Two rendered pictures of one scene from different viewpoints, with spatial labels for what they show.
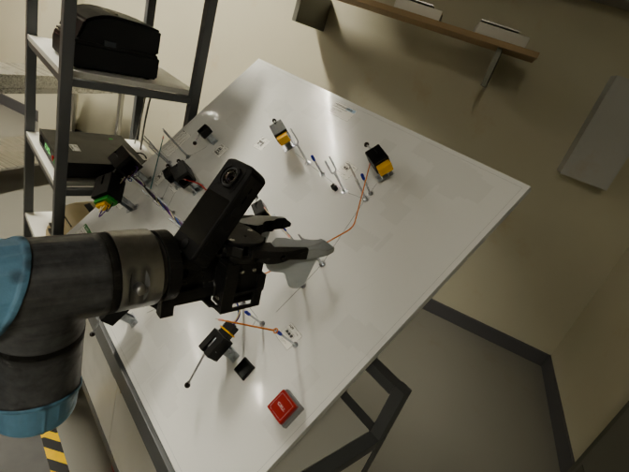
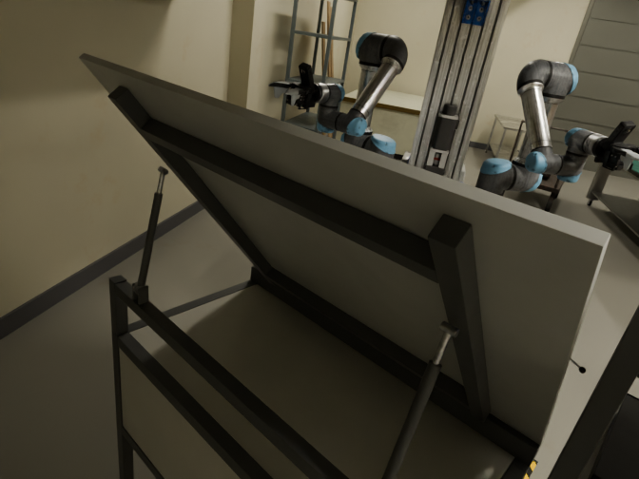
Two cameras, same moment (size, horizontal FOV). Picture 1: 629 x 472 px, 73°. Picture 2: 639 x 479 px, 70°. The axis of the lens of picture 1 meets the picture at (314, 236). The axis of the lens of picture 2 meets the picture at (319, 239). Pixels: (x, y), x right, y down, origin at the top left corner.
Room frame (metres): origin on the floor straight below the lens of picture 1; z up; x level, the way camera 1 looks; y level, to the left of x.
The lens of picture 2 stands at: (2.19, 0.14, 1.79)
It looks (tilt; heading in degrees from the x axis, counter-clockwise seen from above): 25 degrees down; 177
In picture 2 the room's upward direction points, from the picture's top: 9 degrees clockwise
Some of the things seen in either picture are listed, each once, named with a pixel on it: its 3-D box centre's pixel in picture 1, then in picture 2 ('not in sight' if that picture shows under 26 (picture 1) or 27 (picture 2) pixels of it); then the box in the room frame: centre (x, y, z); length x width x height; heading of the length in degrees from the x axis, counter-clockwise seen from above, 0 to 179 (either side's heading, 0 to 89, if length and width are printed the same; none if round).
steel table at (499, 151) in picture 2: not in sight; (511, 141); (-6.27, 3.88, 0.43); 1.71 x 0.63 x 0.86; 165
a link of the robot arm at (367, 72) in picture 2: not in sight; (366, 98); (0.07, 0.37, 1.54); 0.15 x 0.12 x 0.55; 50
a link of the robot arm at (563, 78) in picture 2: not in sight; (536, 130); (0.25, 1.09, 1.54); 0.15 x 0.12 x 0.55; 101
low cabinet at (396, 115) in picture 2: not in sight; (398, 123); (-6.47, 1.78, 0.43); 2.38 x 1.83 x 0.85; 165
